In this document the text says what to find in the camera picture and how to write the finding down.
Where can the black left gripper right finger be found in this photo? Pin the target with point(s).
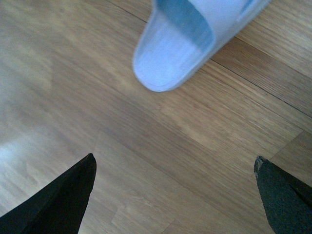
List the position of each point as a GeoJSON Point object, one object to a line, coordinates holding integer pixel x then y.
{"type": "Point", "coordinates": [287, 201]}

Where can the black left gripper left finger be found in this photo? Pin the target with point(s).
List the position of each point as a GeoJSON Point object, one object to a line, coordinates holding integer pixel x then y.
{"type": "Point", "coordinates": [59, 207]}

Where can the light blue slipper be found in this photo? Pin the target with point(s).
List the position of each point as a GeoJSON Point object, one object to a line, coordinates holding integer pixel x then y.
{"type": "Point", "coordinates": [181, 35]}

